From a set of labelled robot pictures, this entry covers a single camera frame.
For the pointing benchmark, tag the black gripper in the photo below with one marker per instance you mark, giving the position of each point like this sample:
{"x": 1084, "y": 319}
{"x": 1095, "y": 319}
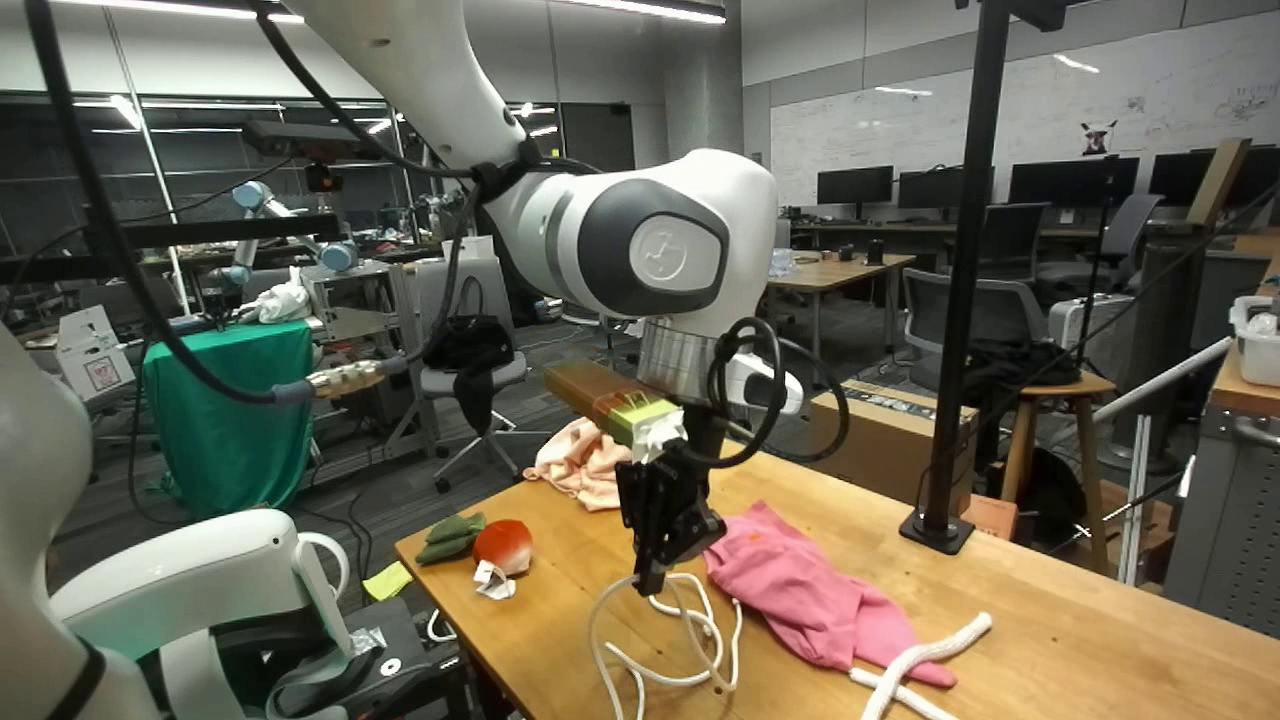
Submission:
{"x": 666, "y": 500}

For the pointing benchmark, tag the peach printed cloth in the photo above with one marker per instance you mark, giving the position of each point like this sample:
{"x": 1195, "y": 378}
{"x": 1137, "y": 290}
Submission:
{"x": 572, "y": 462}

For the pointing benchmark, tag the red radish plush toy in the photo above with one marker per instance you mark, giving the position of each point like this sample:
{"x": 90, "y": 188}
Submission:
{"x": 505, "y": 544}

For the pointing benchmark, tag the pink cloth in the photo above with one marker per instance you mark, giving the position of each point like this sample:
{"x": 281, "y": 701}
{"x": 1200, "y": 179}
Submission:
{"x": 812, "y": 602}

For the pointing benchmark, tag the grey office chair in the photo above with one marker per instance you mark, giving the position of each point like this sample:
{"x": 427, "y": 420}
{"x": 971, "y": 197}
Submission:
{"x": 462, "y": 403}

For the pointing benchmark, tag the pale yellow paper note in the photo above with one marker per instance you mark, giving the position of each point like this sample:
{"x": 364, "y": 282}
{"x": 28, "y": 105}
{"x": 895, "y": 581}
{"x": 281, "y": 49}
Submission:
{"x": 385, "y": 581}

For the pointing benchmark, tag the long brown cardboard box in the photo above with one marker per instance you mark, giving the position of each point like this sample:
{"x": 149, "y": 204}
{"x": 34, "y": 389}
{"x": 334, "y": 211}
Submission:
{"x": 883, "y": 424}

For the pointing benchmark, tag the black handbag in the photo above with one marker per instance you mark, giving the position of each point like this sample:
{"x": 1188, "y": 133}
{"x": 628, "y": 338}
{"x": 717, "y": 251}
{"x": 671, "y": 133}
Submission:
{"x": 467, "y": 341}

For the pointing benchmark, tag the black computer monitor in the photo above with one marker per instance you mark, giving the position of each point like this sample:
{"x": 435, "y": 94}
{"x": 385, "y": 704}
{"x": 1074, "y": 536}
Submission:
{"x": 1212, "y": 173}
{"x": 855, "y": 187}
{"x": 935, "y": 187}
{"x": 1074, "y": 181}

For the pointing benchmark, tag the round wooden stool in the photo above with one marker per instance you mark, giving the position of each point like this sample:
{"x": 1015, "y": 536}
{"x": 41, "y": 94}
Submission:
{"x": 1055, "y": 392}

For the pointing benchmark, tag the black office chair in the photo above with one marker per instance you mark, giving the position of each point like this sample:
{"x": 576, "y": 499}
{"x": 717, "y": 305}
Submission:
{"x": 992, "y": 287}

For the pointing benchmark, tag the green draped cloth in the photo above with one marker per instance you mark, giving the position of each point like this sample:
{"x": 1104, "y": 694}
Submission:
{"x": 226, "y": 414}

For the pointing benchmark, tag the slanted grey metal strut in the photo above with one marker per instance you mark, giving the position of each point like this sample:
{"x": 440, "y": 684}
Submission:
{"x": 1162, "y": 382}

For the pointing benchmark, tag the ceiling light strip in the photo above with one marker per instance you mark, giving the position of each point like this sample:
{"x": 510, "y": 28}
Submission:
{"x": 655, "y": 11}
{"x": 173, "y": 11}

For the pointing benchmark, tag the wooden top workbench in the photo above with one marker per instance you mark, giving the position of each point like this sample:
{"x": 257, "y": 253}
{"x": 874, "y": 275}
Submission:
{"x": 1224, "y": 532}

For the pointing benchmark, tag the small black drone figure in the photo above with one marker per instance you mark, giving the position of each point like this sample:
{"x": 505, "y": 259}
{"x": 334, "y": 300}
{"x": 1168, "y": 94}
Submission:
{"x": 1098, "y": 138}

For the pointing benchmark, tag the white plastic bin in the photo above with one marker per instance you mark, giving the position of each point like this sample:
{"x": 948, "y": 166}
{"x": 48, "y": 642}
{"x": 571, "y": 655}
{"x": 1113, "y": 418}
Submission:
{"x": 1260, "y": 345}

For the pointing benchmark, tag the tan wrist camera box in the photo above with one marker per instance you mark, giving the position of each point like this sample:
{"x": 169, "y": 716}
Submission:
{"x": 626, "y": 405}

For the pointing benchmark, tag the black camera stand pole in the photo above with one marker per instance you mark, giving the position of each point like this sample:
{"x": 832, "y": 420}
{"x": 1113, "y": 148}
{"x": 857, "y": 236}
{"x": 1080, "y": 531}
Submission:
{"x": 971, "y": 266}

